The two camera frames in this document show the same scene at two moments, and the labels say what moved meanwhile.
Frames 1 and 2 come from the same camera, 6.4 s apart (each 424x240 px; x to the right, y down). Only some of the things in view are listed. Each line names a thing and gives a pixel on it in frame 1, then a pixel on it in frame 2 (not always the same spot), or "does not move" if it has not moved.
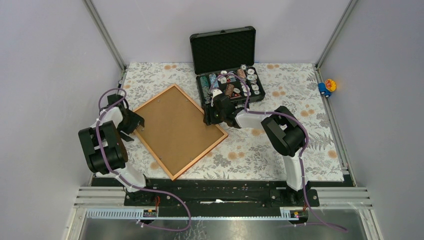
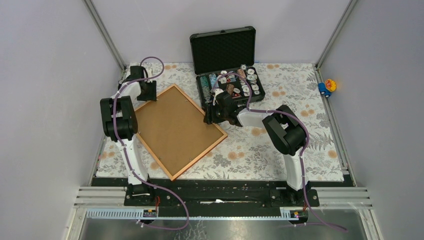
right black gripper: x=208 y=110 does not move
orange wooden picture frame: x=174 y=130 does not move
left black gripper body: x=129 y=122 -> x=150 y=92
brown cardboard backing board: x=174 y=129 does not move
